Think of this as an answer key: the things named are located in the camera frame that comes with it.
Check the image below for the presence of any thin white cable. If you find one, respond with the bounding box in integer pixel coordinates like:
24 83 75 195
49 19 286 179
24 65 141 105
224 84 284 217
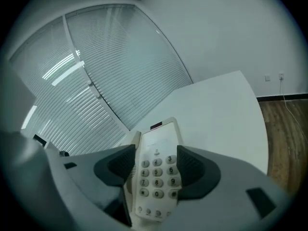
280 78 308 144

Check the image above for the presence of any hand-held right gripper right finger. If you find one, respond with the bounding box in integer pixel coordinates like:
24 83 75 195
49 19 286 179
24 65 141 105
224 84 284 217
168 144 298 231

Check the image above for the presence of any white desk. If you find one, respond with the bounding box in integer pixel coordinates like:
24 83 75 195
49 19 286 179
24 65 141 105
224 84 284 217
113 70 269 175

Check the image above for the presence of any white window blind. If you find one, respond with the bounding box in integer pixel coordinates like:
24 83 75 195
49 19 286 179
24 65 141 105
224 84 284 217
64 4 194 132
9 18 130 156

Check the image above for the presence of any black skirting board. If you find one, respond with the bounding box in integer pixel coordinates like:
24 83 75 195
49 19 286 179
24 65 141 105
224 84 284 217
256 94 304 103

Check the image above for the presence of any white push-button telephone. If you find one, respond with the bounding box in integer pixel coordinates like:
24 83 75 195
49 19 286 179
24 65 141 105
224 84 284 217
123 116 183 223

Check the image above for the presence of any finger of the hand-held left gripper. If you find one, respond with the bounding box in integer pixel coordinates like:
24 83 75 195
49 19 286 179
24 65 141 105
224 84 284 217
0 130 82 231
32 132 71 157

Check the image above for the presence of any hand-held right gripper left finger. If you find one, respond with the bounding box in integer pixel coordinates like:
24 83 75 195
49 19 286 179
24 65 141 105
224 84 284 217
48 143 136 228

